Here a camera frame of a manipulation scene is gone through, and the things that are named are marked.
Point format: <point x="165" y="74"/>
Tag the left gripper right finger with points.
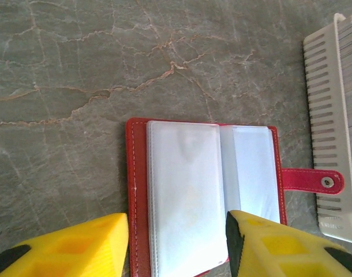
<point x="280" y="254"/>

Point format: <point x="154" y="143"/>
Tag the red leather card holder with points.
<point x="138" y="173"/>

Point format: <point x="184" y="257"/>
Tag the white slotted plastic tray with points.
<point x="323" y="115"/>

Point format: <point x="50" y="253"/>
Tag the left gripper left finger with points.
<point x="63" y="254"/>

